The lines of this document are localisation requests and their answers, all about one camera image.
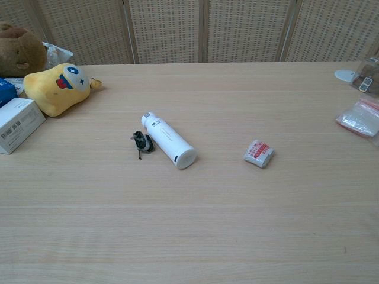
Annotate white cardboard box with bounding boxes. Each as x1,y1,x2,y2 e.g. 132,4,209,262
0,98,47,155

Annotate black binder clip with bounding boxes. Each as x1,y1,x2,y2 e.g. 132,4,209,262
129,130,156,162

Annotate white cylindrical bottle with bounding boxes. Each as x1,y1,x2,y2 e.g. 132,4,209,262
140,111,198,170

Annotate clear box with brown item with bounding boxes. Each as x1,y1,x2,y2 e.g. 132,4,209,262
349,57,379,96

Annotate clear zip bags with red strip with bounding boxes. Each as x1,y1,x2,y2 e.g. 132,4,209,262
335,95,379,138

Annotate white red printed packet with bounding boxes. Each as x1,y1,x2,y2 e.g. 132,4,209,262
243,139,275,170

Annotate crinkled clear plastic bag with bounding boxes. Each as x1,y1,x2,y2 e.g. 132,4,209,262
42,41,73,69

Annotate white round disc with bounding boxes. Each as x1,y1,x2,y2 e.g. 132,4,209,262
334,69,358,83

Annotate blue box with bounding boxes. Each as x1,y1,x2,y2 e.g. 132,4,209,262
0,77,18,108

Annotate yellow plush toy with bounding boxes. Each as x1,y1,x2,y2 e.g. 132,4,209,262
23,63,104,118

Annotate woven folding screen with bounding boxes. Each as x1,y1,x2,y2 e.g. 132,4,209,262
0,0,379,66

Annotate brown plush bear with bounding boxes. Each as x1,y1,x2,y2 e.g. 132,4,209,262
0,22,48,78

